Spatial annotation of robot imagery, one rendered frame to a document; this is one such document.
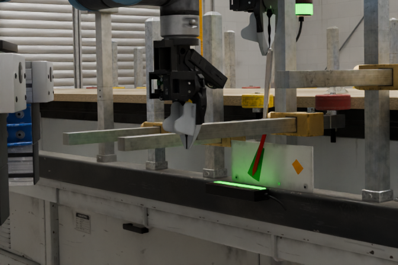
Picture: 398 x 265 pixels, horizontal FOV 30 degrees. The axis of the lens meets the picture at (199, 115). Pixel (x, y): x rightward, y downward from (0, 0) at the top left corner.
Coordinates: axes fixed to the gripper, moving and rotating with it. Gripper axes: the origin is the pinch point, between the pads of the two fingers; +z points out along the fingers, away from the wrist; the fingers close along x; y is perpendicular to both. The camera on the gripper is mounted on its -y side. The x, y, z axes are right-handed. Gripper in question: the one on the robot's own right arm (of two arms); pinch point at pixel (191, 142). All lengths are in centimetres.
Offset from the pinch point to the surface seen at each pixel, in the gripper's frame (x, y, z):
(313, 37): -683, -786, -71
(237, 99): -37, -46, -6
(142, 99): -82, -46, -6
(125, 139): -23.5, -0.2, 0.8
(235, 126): 1.5, -10.3, -2.5
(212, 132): 1.5, -4.4, -1.8
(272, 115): -5.7, -27.9, -3.7
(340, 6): -624, -783, -115
